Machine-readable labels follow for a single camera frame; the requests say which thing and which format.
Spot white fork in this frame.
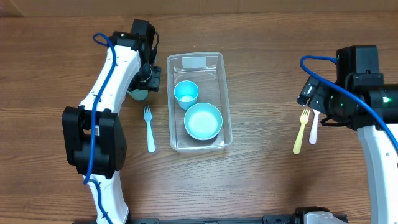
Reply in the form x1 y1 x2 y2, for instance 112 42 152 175
144 106 155 153

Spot green cup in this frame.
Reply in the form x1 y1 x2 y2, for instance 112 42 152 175
127 89 149 101

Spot white spoon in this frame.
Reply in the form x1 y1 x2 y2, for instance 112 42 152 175
308 109 320 144

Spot clear plastic container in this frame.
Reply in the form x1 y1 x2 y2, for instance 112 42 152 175
167 52 233 152

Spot blue right cable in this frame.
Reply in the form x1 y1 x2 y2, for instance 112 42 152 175
299 55 398 153

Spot blue cup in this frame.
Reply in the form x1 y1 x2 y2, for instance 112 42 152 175
174 80 198 110

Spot yellow fork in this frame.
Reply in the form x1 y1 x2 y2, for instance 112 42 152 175
292 108 310 154

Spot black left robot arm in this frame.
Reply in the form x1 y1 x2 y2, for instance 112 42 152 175
62 32 161 223

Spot teal bowl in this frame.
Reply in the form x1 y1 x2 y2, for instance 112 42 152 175
183 103 223 141

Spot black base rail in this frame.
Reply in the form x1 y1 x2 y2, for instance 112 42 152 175
73 207 349 224

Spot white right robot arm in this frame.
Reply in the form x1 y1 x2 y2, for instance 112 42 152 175
297 73 397 223

